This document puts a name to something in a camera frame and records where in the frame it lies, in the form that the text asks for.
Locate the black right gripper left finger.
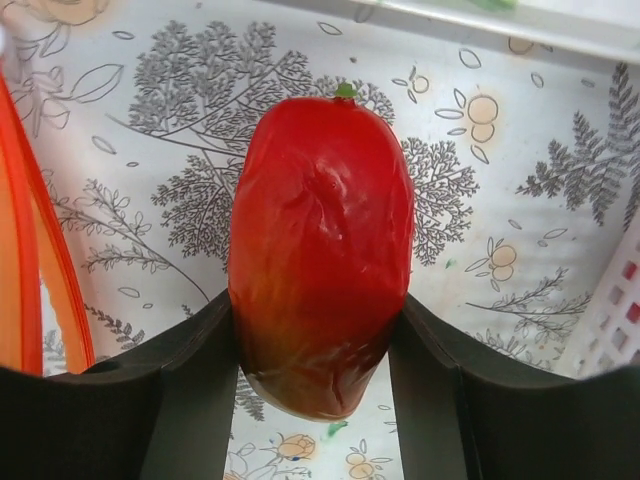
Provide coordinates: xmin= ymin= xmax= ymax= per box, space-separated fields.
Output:
xmin=1 ymin=292 xmax=237 ymax=479

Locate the clear zip top bag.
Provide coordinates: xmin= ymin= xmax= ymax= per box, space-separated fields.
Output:
xmin=0 ymin=29 xmax=96 ymax=377

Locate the white plastic basket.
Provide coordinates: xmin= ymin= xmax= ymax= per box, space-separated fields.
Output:
xmin=557 ymin=218 xmax=639 ymax=378

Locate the orange fake mango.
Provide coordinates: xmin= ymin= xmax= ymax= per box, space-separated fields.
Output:
xmin=228 ymin=83 xmax=414 ymax=422

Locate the floral serving tray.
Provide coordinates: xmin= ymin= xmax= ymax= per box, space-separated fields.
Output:
xmin=370 ymin=0 xmax=639 ymax=64

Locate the floral tablecloth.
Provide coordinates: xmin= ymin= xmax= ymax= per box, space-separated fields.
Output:
xmin=1 ymin=1 xmax=639 ymax=479

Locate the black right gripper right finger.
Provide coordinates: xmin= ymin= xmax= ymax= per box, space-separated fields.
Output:
xmin=389 ymin=298 xmax=639 ymax=480

